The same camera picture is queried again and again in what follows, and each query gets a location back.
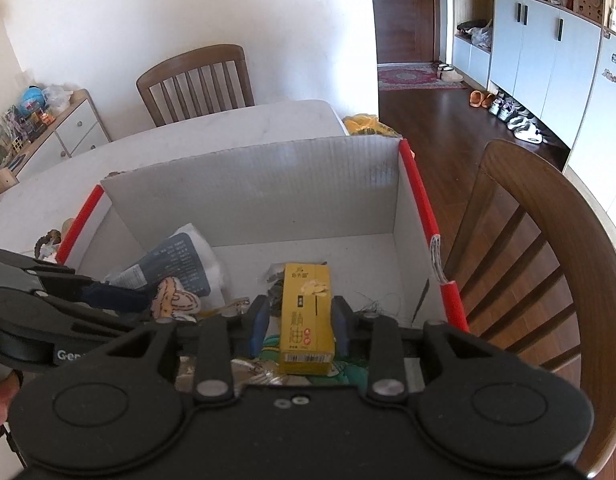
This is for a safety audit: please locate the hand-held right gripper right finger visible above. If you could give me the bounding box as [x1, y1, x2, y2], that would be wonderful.
[330, 295, 569, 404]

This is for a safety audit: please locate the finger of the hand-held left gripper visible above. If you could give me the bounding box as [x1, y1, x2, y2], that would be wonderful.
[35, 292, 157, 335]
[0, 247, 157, 314]

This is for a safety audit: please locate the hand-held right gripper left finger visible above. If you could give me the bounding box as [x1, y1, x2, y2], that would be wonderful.
[35, 295, 271, 404]

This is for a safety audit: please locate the yellow carton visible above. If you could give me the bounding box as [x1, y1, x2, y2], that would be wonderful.
[277, 262, 336, 377]

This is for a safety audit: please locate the silver foil packet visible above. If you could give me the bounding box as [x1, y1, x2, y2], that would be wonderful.
[177, 355, 285, 389]

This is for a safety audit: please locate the green cartoon pouch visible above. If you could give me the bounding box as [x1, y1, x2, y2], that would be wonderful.
[333, 360, 369, 387]

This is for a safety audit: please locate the beige bunny plush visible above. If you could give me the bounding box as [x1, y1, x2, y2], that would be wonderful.
[152, 276, 201, 322]

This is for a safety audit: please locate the white and grey packet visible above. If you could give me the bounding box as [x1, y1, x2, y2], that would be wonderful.
[108, 223, 226, 311]

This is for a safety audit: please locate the brown braided ring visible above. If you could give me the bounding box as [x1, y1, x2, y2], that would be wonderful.
[34, 229, 64, 261]

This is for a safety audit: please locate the red and white cardboard box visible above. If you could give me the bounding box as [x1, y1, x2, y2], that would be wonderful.
[55, 136, 471, 386]

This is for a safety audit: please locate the person's left hand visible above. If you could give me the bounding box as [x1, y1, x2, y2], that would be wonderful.
[0, 370, 23, 442]

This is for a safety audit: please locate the white and wood sideboard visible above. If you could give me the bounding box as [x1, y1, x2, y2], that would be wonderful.
[0, 89, 111, 196]

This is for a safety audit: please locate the cluster of small toys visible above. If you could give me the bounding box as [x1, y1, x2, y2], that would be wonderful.
[0, 105, 53, 171]

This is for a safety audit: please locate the yellow cloth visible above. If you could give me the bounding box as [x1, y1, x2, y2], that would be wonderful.
[342, 114, 403, 138]

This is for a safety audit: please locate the white plastic bag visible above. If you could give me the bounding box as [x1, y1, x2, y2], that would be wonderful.
[42, 85, 73, 115]

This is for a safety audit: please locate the blue globe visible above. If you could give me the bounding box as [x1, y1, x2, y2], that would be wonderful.
[16, 86, 47, 116]

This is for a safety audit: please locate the wooden slat-back chair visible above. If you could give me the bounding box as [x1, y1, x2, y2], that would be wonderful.
[136, 44, 256, 128]
[440, 139, 616, 478]

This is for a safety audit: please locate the red patterned rug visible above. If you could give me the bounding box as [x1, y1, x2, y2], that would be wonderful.
[377, 62, 469, 92]

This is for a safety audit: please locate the row of shoes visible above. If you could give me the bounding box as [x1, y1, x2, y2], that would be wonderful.
[489, 92, 544, 145]

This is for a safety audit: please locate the pair of beige slippers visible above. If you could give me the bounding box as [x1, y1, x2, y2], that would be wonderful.
[434, 62, 465, 83]

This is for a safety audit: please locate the clear plastic bag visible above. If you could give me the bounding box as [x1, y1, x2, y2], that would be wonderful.
[470, 25, 494, 50]

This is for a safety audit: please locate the dark wooden door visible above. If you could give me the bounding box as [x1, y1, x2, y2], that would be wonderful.
[369, 0, 441, 65]

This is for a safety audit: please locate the white fridge with magnets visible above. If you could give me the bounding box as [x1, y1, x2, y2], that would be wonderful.
[563, 30, 616, 216]

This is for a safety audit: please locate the small cardboard box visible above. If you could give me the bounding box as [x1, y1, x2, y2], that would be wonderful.
[573, 0, 604, 23]

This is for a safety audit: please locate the black string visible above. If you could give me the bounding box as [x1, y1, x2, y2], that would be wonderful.
[355, 291, 405, 322]

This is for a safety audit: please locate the black cable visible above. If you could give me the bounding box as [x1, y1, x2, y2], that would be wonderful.
[2, 422, 28, 471]

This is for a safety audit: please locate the pale blue cabinet wall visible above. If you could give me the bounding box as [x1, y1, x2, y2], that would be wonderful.
[453, 0, 616, 171]

